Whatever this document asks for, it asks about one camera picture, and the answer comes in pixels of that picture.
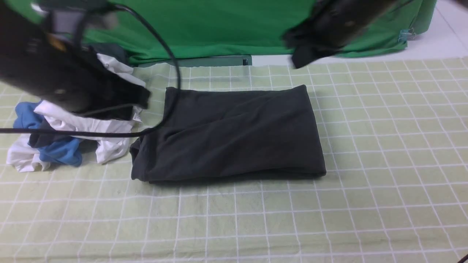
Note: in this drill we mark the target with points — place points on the blue crumpled shirt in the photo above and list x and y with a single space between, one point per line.
27 159

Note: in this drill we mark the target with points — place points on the light green checkered tablecloth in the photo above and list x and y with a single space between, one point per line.
395 142

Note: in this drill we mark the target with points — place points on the dark gray long-sleeved shirt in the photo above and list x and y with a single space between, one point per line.
237 134

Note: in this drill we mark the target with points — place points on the white crumpled shirt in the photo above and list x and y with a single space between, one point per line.
107 148

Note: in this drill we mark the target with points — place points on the green backdrop cloth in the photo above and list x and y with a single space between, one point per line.
204 28

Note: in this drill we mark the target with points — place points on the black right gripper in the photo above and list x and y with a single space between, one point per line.
330 26

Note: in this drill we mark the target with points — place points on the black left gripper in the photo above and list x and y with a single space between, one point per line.
57 68

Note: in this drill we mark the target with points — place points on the blue binder clip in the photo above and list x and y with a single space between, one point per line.
407 35

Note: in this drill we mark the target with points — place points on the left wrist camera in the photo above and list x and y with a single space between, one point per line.
65 16

